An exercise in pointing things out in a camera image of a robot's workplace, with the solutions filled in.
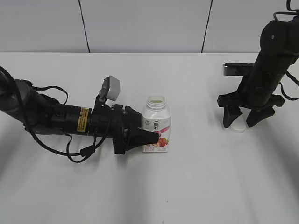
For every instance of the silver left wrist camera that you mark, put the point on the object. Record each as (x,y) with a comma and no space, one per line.
(111,88)

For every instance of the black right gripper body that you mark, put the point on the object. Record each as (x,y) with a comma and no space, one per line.
(254,93)

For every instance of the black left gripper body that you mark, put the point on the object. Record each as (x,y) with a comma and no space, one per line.
(110,122)

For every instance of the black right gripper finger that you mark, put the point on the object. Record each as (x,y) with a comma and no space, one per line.
(255,116)
(231,113)

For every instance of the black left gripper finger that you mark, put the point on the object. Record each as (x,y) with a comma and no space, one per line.
(133,117)
(137,137)

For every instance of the white yili yogurt bottle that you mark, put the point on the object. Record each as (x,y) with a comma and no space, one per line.
(156,117)

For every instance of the white bottle cap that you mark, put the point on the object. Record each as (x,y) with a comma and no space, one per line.
(238,125)

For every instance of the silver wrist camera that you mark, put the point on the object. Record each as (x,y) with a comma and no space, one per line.
(111,88)
(237,69)

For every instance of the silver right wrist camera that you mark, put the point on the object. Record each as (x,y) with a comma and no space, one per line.
(237,69)

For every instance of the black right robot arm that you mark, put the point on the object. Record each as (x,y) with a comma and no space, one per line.
(279,49)

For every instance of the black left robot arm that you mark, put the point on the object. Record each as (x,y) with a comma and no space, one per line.
(47,116)

